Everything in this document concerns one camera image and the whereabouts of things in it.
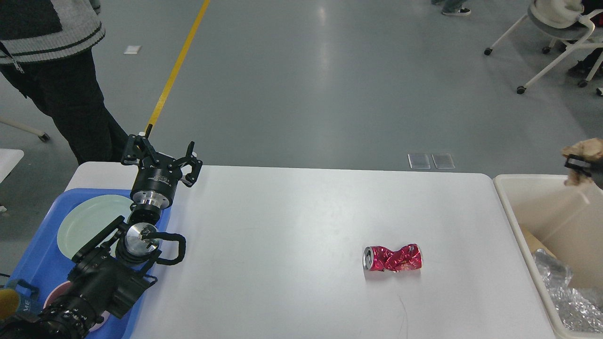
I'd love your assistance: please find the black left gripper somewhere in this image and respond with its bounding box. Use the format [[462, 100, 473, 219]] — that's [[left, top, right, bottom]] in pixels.
[[121, 124, 203, 210]]

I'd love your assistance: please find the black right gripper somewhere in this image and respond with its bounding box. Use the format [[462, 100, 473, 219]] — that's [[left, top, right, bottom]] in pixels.
[[564, 153, 603, 190]]

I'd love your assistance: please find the brown paper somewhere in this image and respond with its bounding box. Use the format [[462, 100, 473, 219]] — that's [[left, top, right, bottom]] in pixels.
[[561, 138, 603, 186], [520, 225, 556, 258]]

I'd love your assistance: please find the light green plate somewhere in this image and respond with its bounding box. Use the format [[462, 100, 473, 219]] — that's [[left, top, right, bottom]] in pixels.
[[57, 194, 131, 259]]

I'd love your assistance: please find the aluminium foil tray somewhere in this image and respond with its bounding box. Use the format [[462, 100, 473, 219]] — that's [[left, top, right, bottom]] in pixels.
[[532, 248, 573, 288]]

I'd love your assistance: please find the aluminium foil sheet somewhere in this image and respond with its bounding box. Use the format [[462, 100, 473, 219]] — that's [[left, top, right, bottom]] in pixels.
[[548, 287, 603, 333]]

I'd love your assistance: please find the pink mug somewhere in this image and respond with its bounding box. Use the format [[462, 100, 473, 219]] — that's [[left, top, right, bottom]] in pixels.
[[43, 281, 110, 332]]

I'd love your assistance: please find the crushed red can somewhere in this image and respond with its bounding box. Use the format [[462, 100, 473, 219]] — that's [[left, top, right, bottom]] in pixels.
[[362, 244, 424, 272]]

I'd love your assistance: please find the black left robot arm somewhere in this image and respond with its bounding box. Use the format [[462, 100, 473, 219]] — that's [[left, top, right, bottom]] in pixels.
[[1, 124, 203, 339]]

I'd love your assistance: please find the beige waste bin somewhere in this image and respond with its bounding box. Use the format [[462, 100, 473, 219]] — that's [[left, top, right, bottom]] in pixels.
[[493, 174, 603, 339]]

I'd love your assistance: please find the brown paper in bin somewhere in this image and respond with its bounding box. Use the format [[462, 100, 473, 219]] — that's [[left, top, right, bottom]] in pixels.
[[520, 225, 556, 258]]

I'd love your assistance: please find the seated person in black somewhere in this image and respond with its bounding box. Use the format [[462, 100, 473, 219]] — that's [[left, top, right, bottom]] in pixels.
[[567, 0, 603, 79]]

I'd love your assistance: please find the white chair left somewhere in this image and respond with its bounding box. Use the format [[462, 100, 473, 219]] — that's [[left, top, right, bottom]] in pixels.
[[0, 116, 51, 143]]

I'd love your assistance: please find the white chair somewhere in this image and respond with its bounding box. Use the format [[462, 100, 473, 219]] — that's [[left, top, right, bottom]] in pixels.
[[0, 116, 51, 143], [484, 0, 602, 94]]

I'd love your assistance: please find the white chair right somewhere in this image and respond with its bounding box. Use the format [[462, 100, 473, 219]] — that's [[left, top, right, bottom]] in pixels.
[[484, 0, 602, 94]]

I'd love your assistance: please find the small white side table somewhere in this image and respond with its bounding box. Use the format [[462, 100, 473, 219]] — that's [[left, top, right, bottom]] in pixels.
[[0, 148, 24, 183]]

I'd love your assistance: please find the person in grey sweater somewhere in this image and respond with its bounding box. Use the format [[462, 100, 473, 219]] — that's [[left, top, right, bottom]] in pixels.
[[0, 0, 129, 164]]

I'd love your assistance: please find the person in blue jeans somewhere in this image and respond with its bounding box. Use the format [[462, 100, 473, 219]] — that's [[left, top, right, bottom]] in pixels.
[[430, 0, 471, 16]]

